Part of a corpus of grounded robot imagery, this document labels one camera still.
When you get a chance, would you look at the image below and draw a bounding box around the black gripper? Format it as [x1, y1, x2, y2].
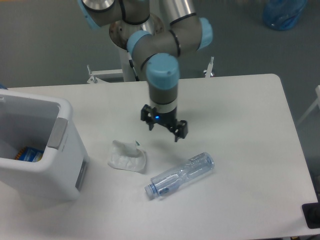
[140, 104, 188, 142]

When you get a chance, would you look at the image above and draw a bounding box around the clear plastic bottle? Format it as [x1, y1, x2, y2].
[144, 152, 215, 200]

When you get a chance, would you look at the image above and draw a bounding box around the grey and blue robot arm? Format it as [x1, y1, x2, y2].
[78, 0, 213, 141]

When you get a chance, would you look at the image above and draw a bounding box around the white trash can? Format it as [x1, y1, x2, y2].
[0, 89, 89, 200]

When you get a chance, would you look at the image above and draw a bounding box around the blue snack packet in bin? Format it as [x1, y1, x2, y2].
[15, 146, 44, 163]

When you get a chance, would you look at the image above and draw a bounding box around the black device at table edge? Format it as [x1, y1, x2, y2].
[302, 202, 320, 229]

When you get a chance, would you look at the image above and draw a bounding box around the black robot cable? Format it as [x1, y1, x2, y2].
[127, 51, 140, 82]

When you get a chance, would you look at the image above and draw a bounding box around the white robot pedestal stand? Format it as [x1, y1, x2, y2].
[86, 13, 216, 85]

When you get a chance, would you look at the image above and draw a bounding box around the white frame at right edge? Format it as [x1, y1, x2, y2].
[297, 85, 320, 126]

